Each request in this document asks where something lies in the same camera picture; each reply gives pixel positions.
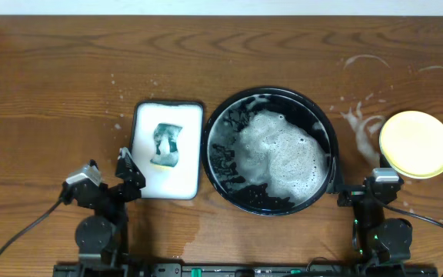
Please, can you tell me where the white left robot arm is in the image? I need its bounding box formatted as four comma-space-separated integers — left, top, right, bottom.
66, 147, 145, 271

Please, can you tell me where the green yellow sponge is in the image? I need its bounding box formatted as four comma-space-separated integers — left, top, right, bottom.
150, 123, 182, 168

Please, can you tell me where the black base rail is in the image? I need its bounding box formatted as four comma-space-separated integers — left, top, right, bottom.
52, 263, 438, 277

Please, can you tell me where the yellow plate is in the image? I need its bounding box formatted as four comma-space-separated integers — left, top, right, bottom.
379, 111, 443, 179

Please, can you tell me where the round black tray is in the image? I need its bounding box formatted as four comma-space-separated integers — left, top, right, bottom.
202, 86, 339, 216

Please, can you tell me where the black rectangular foam tray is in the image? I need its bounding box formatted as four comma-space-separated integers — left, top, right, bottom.
130, 100, 204, 200

